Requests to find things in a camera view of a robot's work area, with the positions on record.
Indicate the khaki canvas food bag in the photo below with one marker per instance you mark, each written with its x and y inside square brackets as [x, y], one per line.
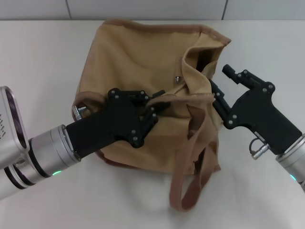
[133, 59]

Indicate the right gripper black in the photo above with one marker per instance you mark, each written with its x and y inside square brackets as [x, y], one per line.
[262, 114]

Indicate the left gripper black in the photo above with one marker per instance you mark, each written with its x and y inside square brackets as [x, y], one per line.
[112, 121]

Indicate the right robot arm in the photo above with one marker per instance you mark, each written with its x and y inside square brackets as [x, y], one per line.
[293, 157]

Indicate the silver metal zipper pull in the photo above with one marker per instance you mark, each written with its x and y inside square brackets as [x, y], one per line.
[178, 79]

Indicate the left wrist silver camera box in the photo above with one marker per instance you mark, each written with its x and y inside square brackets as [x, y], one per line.
[9, 133]

